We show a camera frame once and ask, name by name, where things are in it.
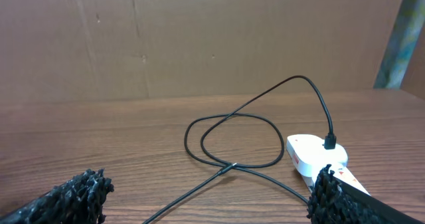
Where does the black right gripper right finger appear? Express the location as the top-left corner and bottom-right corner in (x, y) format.
(307, 164), (424, 224)

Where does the white charger adapter plug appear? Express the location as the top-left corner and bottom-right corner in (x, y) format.
(286, 134), (348, 177)

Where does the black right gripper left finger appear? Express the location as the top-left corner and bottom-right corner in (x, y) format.
(1, 169), (114, 224)

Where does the white power strip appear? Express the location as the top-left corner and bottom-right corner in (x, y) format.
(286, 134), (371, 197)

